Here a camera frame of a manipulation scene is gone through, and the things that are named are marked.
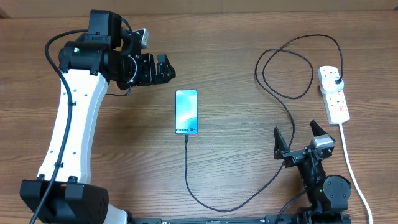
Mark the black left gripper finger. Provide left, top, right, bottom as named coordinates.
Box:
left=155, top=54, right=176, bottom=84
left=141, top=53, right=156, bottom=86

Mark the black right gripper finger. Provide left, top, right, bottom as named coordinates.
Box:
left=310, top=120, right=326, bottom=137
left=274, top=127, right=290, bottom=159

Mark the Galaxy S24+ smartphone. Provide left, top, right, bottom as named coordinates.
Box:
left=175, top=90, right=198, bottom=134

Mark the black USB-C charging cable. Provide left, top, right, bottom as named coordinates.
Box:
left=183, top=34, right=345, bottom=213

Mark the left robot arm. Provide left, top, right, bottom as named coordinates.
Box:
left=20, top=10, right=176, bottom=223

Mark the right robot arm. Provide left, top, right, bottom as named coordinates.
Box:
left=264, top=120, right=351, bottom=223

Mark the white charger plug adapter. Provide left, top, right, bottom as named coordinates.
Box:
left=320, top=77, right=345, bottom=94

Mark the white power strip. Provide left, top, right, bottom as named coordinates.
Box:
left=318, top=65, right=350, bottom=125

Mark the white power strip cord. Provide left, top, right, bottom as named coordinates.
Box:
left=338, top=123, right=374, bottom=224

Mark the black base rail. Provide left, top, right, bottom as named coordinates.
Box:
left=134, top=214, right=351, bottom=224

